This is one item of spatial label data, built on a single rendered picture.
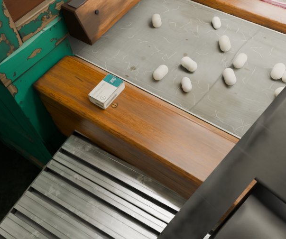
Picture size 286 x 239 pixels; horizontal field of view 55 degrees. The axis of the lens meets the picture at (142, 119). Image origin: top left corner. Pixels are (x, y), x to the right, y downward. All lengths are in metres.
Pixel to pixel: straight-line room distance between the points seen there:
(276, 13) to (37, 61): 0.52
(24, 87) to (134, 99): 0.21
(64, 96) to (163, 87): 0.19
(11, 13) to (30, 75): 0.12
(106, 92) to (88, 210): 0.21
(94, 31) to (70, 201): 0.32
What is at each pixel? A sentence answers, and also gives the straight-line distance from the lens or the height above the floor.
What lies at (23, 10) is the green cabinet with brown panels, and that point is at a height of 0.88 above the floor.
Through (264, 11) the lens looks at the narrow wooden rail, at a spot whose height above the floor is 0.76.
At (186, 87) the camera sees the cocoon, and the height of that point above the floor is 0.76.
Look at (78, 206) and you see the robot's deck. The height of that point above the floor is 0.67.
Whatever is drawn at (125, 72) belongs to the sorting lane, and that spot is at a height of 0.74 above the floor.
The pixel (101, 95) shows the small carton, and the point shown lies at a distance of 0.48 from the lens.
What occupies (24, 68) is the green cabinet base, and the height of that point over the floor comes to 0.80.
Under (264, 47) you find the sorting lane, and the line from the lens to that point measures 0.66.
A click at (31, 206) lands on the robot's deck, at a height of 0.67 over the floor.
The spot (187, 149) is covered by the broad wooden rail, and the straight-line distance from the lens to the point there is 0.44.
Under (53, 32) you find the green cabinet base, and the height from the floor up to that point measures 0.82.
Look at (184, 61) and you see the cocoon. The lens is 0.57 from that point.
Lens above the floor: 1.16
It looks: 57 degrees down
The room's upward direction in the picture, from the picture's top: 3 degrees counter-clockwise
